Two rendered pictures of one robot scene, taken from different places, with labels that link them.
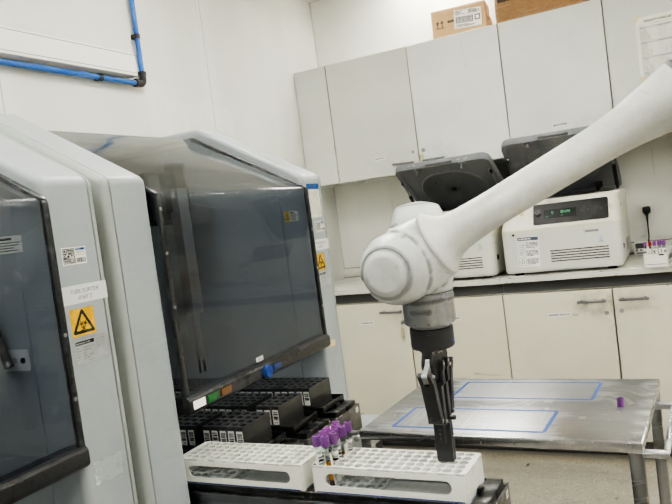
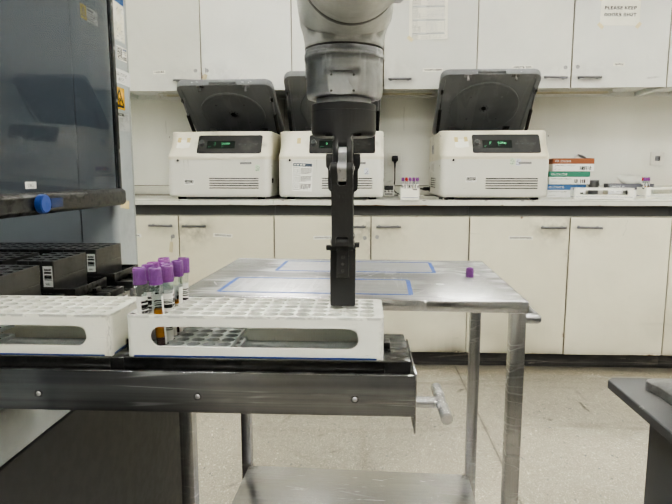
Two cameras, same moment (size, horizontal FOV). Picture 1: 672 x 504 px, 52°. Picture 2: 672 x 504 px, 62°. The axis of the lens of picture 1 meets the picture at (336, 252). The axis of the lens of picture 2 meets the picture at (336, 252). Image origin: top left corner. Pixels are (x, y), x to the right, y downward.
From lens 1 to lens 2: 0.65 m
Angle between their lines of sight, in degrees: 25
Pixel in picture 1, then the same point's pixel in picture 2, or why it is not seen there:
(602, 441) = (484, 300)
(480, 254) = (257, 175)
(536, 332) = (301, 252)
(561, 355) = not seen: hidden behind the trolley
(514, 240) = (290, 165)
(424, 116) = (210, 36)
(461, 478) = (375, 323)
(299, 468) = (105, 320)
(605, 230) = (371, 164)
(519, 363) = not seen: hidden behind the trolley
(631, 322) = (383, 247)
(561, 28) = not seen: outside the picture
